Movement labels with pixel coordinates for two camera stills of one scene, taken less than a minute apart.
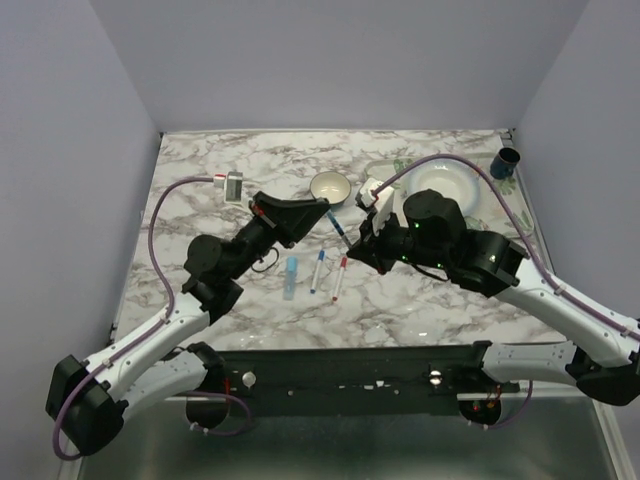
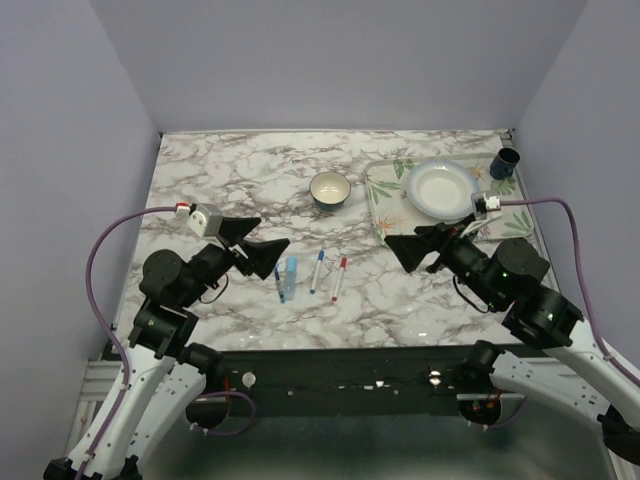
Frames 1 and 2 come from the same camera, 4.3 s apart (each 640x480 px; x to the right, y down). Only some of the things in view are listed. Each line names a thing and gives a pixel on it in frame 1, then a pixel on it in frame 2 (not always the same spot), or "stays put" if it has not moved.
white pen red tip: (343, 266) stays put
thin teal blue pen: (339, 228) → (277, 277)
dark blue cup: (504, 163) stays put
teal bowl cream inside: (332, 185) stays put
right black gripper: (376, 242) → (411, 248)
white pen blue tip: (321, 257) stays put
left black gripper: (286, 223) → (263, 255)
